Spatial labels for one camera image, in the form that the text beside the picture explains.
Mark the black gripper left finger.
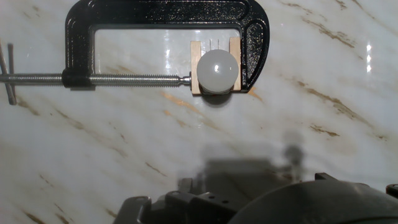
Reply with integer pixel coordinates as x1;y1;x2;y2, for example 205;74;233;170
112;177;249;224

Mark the marble pattern sheet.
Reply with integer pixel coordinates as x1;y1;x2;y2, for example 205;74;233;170
0;0;398;224

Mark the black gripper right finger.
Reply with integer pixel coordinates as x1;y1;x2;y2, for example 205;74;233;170
314;172;339;182

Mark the black metal C-clamp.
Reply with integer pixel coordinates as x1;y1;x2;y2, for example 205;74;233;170
0;0;271;106

